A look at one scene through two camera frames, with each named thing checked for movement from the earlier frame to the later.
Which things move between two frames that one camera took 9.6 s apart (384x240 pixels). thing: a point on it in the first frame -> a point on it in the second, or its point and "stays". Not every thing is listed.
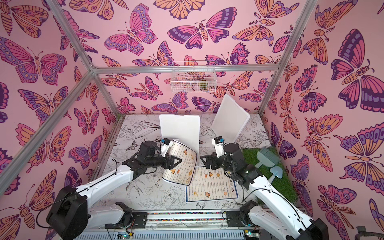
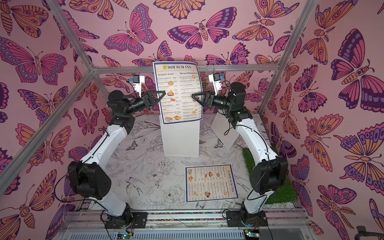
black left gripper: (170, 165) -> (147, 103)
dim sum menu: (182, 173) -> (179, 80)
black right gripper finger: (211, 160) -> (206, 98)
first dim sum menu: (184, 129) stays
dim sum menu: (210, 184) stays
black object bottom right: (362, 232) stays
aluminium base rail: (209, 224) stays
